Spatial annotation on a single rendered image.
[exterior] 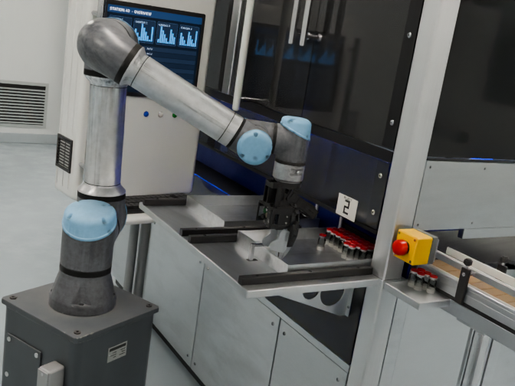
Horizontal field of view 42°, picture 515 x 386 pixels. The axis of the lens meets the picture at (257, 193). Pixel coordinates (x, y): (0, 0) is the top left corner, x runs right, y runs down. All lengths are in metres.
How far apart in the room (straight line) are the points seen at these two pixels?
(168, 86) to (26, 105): 5.58
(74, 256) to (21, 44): 5.48
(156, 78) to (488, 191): 0.98
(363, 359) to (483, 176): 0.59
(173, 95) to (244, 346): 1.19
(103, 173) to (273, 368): 0.95
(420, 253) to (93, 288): 0.78
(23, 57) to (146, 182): 4.57
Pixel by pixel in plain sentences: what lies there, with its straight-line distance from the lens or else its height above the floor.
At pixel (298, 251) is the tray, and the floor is 0.88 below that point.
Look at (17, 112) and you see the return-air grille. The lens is 6.97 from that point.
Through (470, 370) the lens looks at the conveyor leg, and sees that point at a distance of 1.80.
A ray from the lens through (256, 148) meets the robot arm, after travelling 1.42.
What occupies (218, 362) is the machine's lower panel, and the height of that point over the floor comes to 0.23.
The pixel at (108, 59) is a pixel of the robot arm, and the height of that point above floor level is 1.36.
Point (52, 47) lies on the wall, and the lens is 6.97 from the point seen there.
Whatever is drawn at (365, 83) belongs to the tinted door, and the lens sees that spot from 1.84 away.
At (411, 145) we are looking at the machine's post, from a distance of 1.68.
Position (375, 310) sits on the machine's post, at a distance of 1.80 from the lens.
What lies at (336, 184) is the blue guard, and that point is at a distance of 1.90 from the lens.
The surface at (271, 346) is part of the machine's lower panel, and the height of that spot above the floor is 0.46.
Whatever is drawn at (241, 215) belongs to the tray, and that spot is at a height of 0.88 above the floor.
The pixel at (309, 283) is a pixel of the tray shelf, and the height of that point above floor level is 0.88.
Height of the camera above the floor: 1.47
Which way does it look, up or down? 14 degrees down
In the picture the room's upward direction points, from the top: 9 degrees clockwise
